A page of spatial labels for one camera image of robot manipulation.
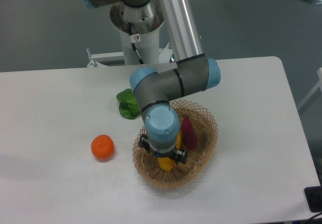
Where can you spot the green bok choy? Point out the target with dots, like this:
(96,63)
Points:
(128,107)

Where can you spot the orange tangerine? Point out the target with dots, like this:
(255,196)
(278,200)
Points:
(102,148)

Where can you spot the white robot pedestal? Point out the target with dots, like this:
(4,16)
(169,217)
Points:
(144,45)

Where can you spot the black device at table edge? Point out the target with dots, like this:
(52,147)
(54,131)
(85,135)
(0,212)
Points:
(313,197)

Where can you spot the yellow mango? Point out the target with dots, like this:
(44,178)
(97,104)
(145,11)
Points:
(167,164)

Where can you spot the white frame at right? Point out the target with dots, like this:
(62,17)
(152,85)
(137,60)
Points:
(313,94)

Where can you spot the white metal mounting bracket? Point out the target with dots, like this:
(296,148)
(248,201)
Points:
(117,58)

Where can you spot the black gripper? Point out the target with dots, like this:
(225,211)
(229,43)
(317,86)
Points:
(171,153)

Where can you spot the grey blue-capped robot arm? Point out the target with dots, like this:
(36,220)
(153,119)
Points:
(152,90)

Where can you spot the woven wicker basket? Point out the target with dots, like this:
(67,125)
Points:
(206,131)

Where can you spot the purple sweet potato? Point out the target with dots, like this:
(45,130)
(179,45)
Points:
(188,133)

